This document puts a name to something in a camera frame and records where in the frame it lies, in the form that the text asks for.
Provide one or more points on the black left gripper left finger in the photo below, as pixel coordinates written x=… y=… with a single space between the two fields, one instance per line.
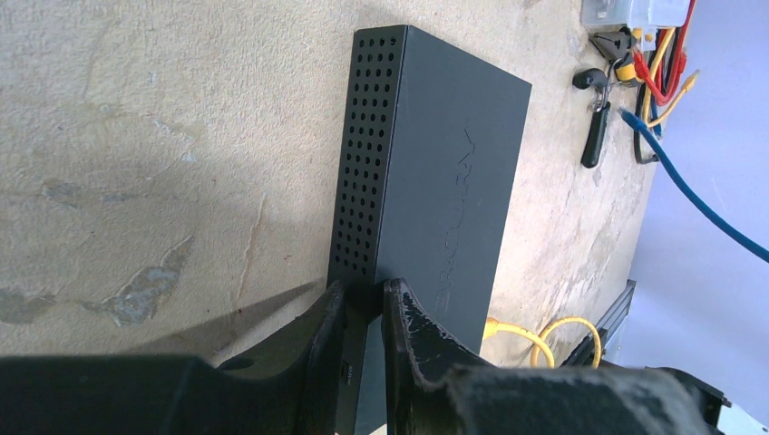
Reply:
x=286 y=384

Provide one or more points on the clear plastic parts box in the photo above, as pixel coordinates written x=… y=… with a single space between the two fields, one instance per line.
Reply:
x=634 y=13

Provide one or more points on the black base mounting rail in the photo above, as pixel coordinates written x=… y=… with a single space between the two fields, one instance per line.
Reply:
x=708 y=399

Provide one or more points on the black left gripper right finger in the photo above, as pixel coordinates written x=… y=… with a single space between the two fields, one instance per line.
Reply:
x=436 y=385

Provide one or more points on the black network switch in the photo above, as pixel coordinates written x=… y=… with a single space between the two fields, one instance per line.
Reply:
x=432 y=137

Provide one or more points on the black yellow pliers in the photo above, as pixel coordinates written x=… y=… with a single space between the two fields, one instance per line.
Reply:
x=614 y=47

